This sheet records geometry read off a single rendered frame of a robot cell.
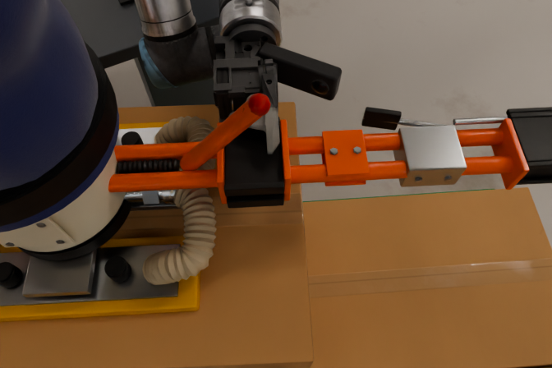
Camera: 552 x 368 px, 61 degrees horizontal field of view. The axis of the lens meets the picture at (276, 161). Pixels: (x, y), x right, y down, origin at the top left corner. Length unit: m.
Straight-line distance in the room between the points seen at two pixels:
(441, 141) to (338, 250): 0.55
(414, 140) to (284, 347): 0.30
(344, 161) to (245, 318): 0.24
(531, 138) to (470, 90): 1.54
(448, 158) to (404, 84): 1.52
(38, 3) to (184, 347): 0.43
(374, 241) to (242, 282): 0.53
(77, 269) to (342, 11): 1.92
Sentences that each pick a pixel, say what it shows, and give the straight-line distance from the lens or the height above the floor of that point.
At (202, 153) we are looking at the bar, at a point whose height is 1.11.
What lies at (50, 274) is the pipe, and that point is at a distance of 0.66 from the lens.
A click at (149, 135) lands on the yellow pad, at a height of 0.97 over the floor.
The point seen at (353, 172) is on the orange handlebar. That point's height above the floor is 1.09.
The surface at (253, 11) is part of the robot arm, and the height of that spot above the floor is 1.11.
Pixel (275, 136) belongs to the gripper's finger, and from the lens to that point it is 0.54.
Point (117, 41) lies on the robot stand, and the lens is 1.21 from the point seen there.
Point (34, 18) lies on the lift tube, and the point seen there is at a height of 1.33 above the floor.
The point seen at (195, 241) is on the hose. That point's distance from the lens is 0.58.
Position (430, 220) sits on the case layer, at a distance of 1.17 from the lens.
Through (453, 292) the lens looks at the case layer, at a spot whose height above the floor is 0.54.
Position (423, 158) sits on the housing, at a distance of 0.58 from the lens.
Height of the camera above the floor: 1.57
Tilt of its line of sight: 60 degrees down
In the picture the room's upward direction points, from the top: straight up
